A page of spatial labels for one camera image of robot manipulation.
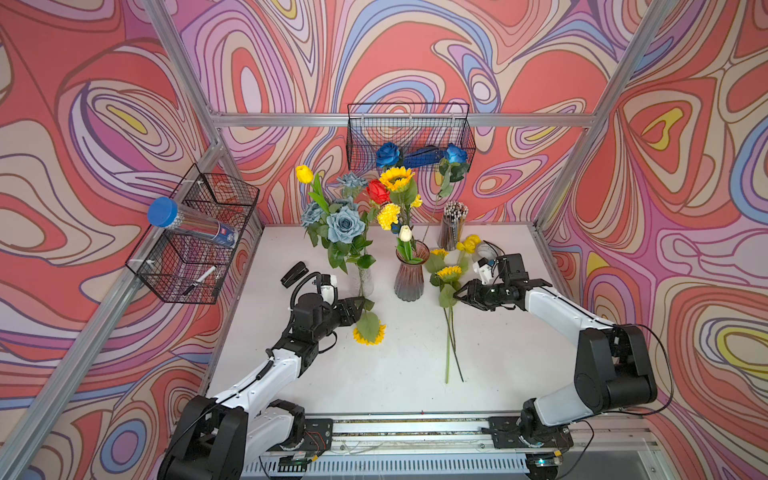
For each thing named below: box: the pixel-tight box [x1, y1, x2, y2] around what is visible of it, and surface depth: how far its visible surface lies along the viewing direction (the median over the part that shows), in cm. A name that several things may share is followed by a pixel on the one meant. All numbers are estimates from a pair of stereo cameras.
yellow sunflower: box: [352, 296, 387, 346], surface depth 89 cm
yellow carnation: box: [377, 203, 401, 231], surface depth 76 cm
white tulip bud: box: [397, 224, 419, 264], surface depth 83 cm
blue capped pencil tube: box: [147, 197, 238, 248], surface depth 69 cm
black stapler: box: [280, 261, 309, 289], surface depth 105 cm
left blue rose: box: [376, 142, 400, 167], surface depth 76 cm
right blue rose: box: [437, 143, 470, 199], surface depth 78 cm
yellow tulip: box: [296, 165, 330, 214], surface depth 66 cm
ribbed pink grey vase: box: [394, 240, 430, 302], surface depth 91 cm
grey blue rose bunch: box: [301, 172, 376, 273], surface depth 75 cm
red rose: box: [366, 178, 391, 205], surface depth 77 cm
